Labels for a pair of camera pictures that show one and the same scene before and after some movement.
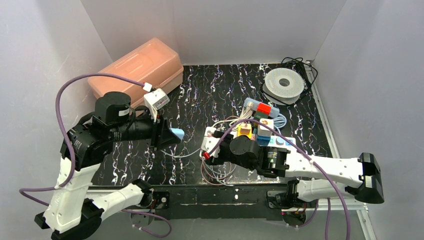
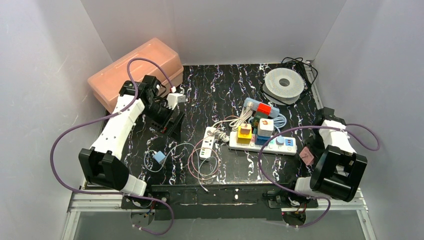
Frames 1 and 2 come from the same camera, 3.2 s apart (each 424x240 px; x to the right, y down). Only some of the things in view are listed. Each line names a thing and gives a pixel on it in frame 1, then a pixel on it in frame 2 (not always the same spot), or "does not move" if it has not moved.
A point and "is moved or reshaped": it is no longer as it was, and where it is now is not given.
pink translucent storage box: (155, 64) does not move
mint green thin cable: (205, 164) -> (168, 156)
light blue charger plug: (179, 133) is moved or reshaped
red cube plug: (264, 108) does not move
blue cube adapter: (263, 140) does not move
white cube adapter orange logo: (263, 130) does not move
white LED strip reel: (283, 86) does not move
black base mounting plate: (214, 202) does not move
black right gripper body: (216, 151) -> (313, 143)
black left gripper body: (157, 133) -> (168, 120)
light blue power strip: (275, 111) does not move
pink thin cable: (202, 160) -> (207, 149)
